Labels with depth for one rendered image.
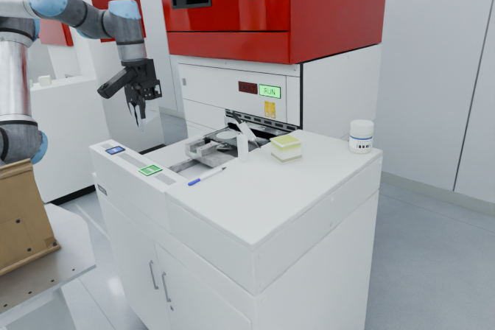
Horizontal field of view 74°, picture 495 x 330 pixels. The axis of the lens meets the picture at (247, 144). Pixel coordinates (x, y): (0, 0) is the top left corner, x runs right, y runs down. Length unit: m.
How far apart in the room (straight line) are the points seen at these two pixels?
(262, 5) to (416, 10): 1.54
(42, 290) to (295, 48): 1.04
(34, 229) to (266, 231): 0.64
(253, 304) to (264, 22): 0.94
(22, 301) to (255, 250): 0.57
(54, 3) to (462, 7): 2.24
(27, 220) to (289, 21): 0.99
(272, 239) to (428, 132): 2.11
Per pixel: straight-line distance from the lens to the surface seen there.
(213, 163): 1.28
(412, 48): 2.65
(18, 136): 1.19
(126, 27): 0.96
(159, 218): 1.05
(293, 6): 1.22
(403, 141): 2.82
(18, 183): 1.01
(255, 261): 0.74
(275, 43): 1.26
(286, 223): 0.78
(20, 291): 1.03
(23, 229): 1.06
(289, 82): 1.30
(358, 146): 1.11
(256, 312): 0.85
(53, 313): 1.24
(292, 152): 1.02
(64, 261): 1.06
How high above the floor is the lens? 1.42
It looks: 22 degrees down
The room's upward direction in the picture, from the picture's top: 4 degrees counter-clockwise
